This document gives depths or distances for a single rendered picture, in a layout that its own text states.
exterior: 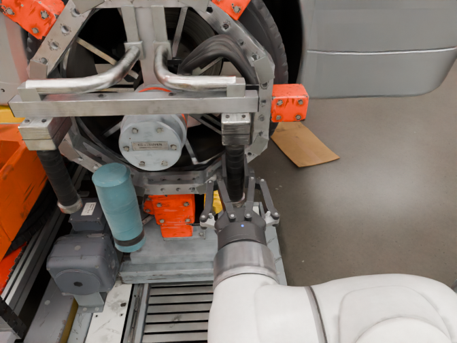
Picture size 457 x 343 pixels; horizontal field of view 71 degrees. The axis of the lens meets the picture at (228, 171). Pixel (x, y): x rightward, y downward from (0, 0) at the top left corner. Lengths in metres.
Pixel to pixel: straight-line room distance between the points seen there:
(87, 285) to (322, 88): 0.97
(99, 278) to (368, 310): 0.90
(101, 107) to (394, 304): 0.51
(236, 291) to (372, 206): 1.53
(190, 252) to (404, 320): 0.98
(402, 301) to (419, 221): 1.53
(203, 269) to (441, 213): 1.29
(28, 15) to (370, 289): 0.75
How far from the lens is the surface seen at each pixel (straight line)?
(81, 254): 1.12
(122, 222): 0.88
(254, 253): 0.45
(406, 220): 1.89
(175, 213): 1.00
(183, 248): 1.28
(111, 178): 0.80
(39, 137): 0.64
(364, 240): 1.70
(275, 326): 0.38
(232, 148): 0.58
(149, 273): 1.31
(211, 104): 0.57
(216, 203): 0.99
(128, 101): 0.58
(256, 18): 0.81
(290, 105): 0.81
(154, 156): 0.69
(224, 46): 0.61
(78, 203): 0.73
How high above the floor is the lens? 1.23
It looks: 39 degrees down
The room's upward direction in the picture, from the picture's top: straight up
